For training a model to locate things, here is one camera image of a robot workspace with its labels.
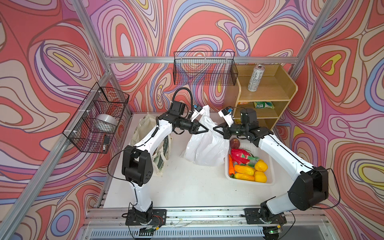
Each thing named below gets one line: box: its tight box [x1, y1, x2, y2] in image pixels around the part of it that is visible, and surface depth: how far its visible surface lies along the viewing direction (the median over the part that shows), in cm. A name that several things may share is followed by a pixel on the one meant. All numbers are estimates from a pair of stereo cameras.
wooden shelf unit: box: [223, 64, 299, 131], surface depth 90 cm
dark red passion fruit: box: [229, 137, 241, 149], surface depth 95 cm
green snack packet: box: [253, 101, 275, 110], surface depth 101 cm
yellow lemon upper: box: [254, 159, 269, 172], surface depth 84 cm
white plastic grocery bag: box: [180, 105, 230, 167], surface depth 80 cm
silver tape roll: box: [95, 113, 118, 132], surface depth 74 cm
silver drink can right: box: [247, 64, 265, 92], surface depth 82 cm
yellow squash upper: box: [234, 164, 255, 176], surface depth 85 cm
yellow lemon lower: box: [254, 171, 267, 183], surface depth 80 cm
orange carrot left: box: [228, 154, 235, 176], surface depth 90 cm
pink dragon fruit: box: [230, 148, 259, 167], surface depth 88 cm
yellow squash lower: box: [234, 173, 255, 182], surface depth 84 cm
